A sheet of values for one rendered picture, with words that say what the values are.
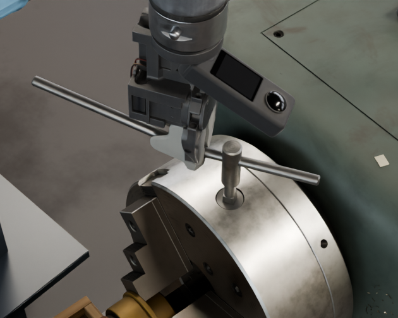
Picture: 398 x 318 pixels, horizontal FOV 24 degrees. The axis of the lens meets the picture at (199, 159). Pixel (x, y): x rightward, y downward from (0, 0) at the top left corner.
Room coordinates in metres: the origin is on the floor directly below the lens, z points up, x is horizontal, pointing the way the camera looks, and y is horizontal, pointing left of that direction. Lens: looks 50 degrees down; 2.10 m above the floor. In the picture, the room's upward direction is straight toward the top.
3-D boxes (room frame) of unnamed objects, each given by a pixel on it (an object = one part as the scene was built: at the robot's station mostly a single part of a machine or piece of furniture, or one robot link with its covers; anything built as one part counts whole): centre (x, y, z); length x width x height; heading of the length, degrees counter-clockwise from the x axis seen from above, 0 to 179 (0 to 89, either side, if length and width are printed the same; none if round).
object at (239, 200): (0.66, -0.04, 1.22); 0.03 x 0.03 x 0.03
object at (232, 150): (0.66, -0.04, 1.28); 0.02 x 0.02 x 0.12
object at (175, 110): (0.67, 0.02, 1.43); 0.09 x 0.08 x 0.12; 72
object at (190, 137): (0.65, 0.01, 1.37); 0.05 x 0.02 x 0.09; 162
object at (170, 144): (0.66, 0.03, 1.33); 0.06 x 0.03 x 0.09; 72
